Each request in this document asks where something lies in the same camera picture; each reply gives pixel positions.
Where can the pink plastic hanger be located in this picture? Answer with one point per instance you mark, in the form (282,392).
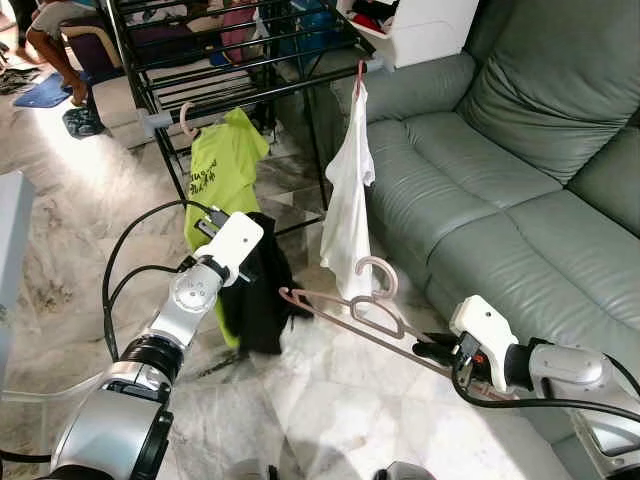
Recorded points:
(184,118)
(392,274)

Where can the white t-shirt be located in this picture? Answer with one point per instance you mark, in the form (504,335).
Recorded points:
(350,200)

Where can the black t-shirt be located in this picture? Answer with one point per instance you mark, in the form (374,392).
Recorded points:
(262,300)

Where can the red plastic hanger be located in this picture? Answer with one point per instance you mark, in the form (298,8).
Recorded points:
(358,80)

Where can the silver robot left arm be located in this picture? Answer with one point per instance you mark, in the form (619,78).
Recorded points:
(190,300)

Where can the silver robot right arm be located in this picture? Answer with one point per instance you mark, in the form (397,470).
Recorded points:
(570,365)

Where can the robot right leg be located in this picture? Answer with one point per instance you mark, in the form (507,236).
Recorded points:
(405,472)

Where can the robot leg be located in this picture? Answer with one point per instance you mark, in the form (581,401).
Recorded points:
(250,471)
(405,472)

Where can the grey-green leather sofa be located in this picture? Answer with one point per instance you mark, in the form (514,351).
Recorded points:
(500,200)

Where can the robot left leg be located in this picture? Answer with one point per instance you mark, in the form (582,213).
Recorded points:
(250,471)

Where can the lime green t-shirt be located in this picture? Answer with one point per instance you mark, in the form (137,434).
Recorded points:
(225,170)

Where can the black metal drying rack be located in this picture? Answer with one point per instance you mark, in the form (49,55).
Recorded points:
(300,87)

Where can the red cloth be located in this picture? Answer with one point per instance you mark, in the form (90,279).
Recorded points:
(368,20)

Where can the blue bag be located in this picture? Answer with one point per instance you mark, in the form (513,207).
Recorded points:
(305,35)

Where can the pink bag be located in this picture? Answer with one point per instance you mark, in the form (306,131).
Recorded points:
(238,35)

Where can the white low box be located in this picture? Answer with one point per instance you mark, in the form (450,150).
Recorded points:
(120,100)

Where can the dark cloth bundle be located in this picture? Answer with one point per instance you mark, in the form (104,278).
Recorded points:
(85,122)

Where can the light grey folding table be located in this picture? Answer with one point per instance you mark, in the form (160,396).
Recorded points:
(12,240)

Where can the blue floor mat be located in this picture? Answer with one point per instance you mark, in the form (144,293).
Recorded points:
(40,92)

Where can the person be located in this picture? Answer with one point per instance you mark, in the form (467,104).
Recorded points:
(55,50)

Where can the black sandals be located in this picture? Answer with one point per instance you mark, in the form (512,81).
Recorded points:
(18,80)

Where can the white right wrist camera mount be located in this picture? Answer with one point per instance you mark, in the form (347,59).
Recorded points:
(485,325)

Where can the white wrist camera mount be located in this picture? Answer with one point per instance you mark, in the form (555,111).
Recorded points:
(485,325)
(235,240)

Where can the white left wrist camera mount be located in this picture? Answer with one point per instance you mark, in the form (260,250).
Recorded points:
(235,240)

